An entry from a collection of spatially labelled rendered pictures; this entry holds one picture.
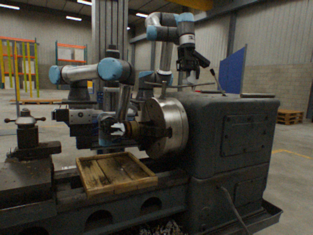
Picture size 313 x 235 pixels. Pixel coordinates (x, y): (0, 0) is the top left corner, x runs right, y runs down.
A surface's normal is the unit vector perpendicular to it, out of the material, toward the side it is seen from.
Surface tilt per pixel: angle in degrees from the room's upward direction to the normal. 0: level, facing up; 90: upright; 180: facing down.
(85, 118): 90
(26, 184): 0
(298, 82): 90
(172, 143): 106
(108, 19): 90
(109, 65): 89
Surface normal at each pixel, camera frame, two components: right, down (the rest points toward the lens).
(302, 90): -0.86, 0.05
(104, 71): -0.33, 0.14
